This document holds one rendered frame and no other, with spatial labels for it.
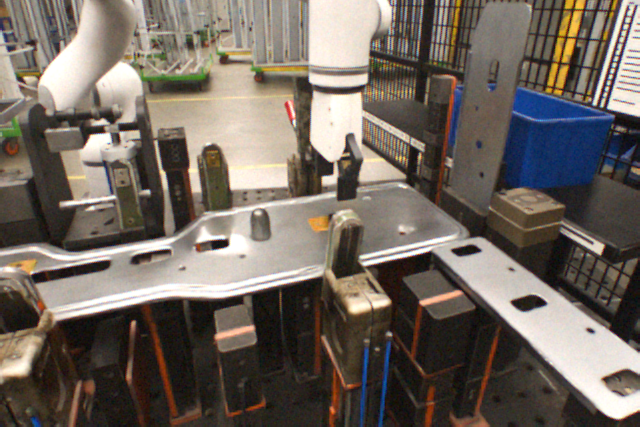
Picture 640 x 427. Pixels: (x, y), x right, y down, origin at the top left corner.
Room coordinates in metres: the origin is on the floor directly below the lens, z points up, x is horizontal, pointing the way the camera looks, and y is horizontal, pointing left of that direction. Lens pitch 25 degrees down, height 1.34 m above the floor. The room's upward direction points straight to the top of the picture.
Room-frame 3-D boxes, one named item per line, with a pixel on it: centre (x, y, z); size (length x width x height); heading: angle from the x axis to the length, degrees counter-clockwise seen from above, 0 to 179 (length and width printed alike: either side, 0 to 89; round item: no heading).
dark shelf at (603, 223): (0.91, -0.37, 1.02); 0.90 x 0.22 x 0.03; 20
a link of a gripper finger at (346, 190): (0.52, -0.05, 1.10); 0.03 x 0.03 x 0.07; 20
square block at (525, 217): (0.54, -0.33, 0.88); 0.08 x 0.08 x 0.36; 20
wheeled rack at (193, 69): (7.22, 2.45, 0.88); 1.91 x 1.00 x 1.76; 10
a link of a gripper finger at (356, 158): (0.53, -0.04, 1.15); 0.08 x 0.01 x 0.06; 20
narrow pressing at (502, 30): (0.65, -0.28, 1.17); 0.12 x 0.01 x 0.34; 20
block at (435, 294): (0.42, -0.16, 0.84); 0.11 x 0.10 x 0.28; 20
